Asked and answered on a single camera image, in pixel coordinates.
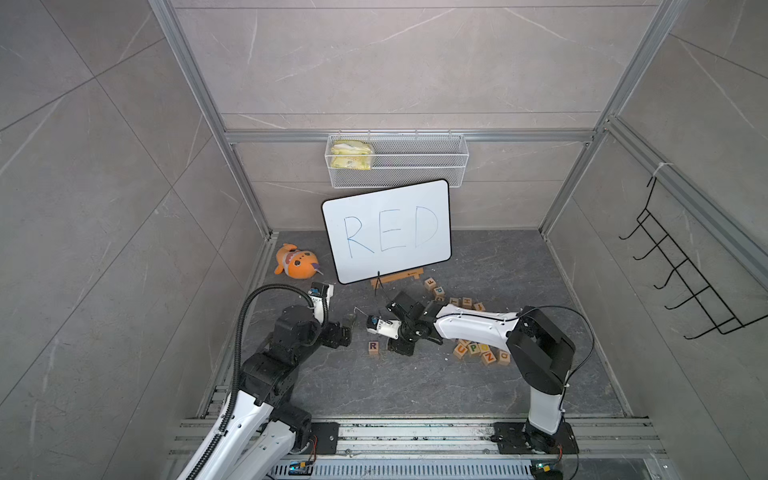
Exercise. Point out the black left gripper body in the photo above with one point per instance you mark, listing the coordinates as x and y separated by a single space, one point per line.
328 337

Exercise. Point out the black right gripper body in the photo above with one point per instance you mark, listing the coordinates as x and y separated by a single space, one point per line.
405 340

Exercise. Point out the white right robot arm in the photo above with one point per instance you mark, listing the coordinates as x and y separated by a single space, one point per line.
542 352

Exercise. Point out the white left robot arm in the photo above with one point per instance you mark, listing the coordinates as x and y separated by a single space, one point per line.
258 425

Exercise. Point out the wooden block letter U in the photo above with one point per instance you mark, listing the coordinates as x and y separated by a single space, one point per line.
461 350

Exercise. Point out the wooden block letter N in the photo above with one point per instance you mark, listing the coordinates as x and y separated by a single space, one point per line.
488 357

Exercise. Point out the wooden block letter O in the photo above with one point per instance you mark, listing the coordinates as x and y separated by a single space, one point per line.
504 358

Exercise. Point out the wooden easel stand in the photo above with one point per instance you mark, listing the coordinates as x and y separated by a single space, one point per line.
413 274

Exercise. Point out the orange plush toy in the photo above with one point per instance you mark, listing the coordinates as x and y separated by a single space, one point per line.
296 263

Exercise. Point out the white dry-erase board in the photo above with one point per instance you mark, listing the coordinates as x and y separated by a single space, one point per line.
389 231

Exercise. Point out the yellow packet in basket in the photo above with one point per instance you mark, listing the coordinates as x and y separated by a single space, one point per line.
351 155

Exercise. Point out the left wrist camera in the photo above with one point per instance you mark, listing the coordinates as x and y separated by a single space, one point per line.
321 294

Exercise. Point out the wire mesh wall basket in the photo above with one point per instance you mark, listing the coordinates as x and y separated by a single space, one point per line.
403 159

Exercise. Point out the metal base rail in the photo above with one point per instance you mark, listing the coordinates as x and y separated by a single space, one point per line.
443 448

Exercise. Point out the black wire hook rack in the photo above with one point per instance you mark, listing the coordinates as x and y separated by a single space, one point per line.
698 290

